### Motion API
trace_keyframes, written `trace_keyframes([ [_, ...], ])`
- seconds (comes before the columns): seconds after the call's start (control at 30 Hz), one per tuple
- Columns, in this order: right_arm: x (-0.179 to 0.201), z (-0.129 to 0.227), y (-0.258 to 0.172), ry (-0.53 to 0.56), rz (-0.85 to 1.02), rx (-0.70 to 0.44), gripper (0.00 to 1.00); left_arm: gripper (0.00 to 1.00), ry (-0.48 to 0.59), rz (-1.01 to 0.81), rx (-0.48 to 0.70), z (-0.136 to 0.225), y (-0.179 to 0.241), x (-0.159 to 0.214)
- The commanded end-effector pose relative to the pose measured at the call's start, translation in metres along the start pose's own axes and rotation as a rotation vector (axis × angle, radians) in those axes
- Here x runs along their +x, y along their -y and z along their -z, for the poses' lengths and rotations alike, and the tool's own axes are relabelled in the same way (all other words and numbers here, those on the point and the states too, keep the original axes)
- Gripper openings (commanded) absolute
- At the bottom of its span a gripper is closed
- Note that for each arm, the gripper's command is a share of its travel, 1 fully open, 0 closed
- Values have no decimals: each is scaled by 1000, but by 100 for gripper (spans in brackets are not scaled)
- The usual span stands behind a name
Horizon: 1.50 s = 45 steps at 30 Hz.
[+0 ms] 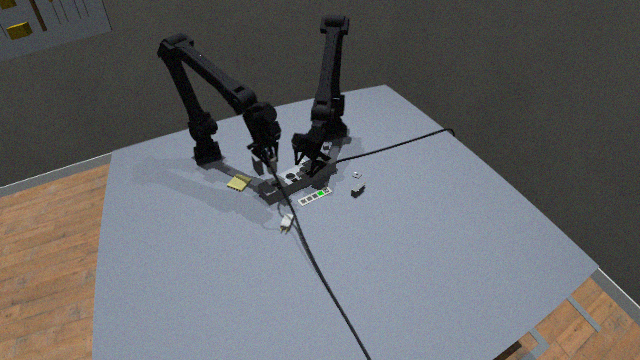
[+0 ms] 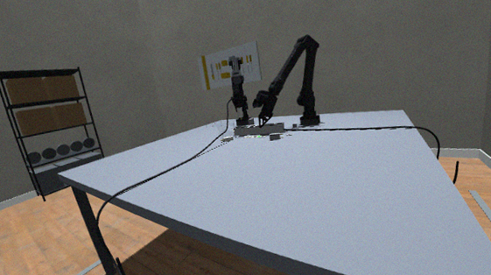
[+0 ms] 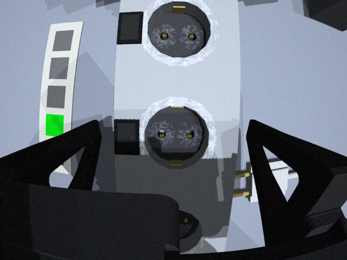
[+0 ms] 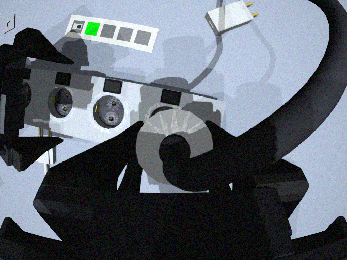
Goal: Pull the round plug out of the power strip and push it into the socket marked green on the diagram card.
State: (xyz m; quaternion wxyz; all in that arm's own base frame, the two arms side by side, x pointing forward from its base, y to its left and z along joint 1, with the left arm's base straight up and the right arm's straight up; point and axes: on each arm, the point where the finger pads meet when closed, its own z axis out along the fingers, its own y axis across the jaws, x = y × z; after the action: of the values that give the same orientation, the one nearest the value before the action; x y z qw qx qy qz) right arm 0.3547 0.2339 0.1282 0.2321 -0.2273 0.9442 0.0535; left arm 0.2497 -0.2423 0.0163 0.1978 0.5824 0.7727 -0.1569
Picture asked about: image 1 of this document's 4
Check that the white power strip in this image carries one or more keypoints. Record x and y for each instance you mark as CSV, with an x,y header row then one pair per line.
x,y
294,179

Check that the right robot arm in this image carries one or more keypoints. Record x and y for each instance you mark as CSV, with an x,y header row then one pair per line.
x,y
263,113

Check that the grey plug with two brass pins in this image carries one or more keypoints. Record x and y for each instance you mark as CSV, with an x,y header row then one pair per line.
x,y
357,189

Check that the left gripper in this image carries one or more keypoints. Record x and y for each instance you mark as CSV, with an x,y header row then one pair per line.
x,y
312,157

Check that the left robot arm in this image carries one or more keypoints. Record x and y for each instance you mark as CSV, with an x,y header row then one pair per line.
x,y
335,27

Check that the white diagram card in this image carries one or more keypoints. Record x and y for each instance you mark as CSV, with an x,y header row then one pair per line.
x,y
314,196

